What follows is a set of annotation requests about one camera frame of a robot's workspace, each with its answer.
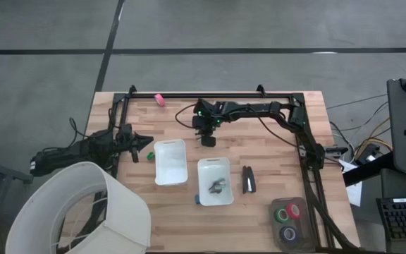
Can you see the green mini stapler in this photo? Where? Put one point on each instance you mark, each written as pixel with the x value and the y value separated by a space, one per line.
pixel 150 156

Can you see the white plastic bin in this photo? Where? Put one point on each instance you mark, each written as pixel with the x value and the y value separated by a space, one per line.
pixel 204 169
pixel 170 162

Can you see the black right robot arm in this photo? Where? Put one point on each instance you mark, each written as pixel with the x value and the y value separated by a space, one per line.
pixel 252 107

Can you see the black diagonal bar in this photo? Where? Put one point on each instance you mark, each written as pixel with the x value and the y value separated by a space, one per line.
pixel 365 171

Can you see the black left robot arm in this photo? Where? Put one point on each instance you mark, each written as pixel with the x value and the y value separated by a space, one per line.
pixel 69 151

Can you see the green tape roll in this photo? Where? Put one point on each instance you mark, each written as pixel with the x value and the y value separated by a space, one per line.
pixel 276 216

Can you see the small black power adapter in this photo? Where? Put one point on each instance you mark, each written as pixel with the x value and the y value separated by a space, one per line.
pixel 368 152

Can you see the pink tape roll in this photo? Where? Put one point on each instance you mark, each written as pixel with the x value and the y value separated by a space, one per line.
pixel 160 101

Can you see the white curved shade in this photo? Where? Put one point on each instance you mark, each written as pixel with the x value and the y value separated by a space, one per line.
pixel 125 211

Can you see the red tape roll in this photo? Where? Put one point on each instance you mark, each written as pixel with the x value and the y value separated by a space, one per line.
pixel 294 211

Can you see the black stapler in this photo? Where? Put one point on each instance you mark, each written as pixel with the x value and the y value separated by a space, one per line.
pixel 245 180

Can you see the black aluminium table frame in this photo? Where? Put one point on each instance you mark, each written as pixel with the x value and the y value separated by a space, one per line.
pixel 143 95

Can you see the blue tape roll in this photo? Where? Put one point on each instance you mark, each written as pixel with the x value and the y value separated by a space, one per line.
pixel 282 234

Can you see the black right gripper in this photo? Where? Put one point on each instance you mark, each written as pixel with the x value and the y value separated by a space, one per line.
pixel 199 122

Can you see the white paper sheet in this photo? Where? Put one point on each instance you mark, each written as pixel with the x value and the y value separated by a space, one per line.
pixel 354 194

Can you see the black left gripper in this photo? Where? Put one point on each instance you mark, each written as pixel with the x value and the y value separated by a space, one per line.
pixel 126 137

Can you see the black keyboard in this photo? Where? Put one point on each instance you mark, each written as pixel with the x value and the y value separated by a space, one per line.
pixel 404 218

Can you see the grey transparent plastic bin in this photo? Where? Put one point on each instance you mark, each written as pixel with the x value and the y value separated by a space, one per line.
pixel 305 243

